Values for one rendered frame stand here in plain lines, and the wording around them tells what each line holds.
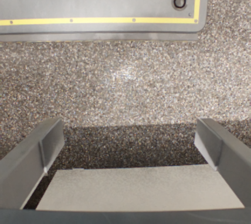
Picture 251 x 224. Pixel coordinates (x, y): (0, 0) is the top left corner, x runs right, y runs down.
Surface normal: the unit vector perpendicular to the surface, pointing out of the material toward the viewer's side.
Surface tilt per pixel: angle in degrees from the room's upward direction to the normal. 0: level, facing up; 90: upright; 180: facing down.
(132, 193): 90
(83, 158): 0
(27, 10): 0
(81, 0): 0
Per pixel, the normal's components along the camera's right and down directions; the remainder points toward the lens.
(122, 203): -0.04, -0.96
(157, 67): 0.00, 0.26
